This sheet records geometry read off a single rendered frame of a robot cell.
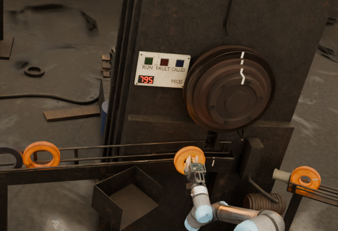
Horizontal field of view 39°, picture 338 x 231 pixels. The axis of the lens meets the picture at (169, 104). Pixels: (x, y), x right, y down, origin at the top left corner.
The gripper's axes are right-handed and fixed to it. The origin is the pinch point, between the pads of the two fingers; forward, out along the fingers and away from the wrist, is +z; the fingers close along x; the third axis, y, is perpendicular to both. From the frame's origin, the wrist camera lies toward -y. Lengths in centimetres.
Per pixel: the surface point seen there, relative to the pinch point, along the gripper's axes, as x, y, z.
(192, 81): 0.9, 27.0, 25.2
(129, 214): 29.1, -19.9, -19.0
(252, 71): -27, 37, 24
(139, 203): 23.4, -21.0, -12.2
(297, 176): -64, -15, -1
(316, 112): -194, -136, 165
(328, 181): -151, -107, 60
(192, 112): -2.4, 9.8, 20.7
